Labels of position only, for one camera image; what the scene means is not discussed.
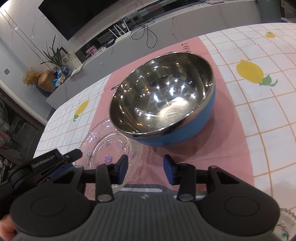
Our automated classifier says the clear glass plate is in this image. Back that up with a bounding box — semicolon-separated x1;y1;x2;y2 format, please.
273;208;296;240
76;118;136;170

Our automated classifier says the person's hand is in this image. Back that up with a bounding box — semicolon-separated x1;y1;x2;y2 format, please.
0;214;16;241

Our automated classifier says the potted plant left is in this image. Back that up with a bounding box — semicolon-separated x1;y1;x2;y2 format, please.
40;36;72;76

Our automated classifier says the black television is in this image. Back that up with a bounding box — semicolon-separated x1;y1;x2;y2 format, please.
37;0;160;42

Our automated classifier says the blue steel bowl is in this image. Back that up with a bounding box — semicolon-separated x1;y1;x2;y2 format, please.
109;52;216;147

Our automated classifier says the white wifi router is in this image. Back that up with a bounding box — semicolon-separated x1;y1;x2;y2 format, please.
108;20;132;44

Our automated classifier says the grey trash bin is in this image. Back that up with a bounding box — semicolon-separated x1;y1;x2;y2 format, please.
256;0;281;23

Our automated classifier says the brown vase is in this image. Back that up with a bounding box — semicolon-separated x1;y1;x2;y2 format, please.
38;70;56;92

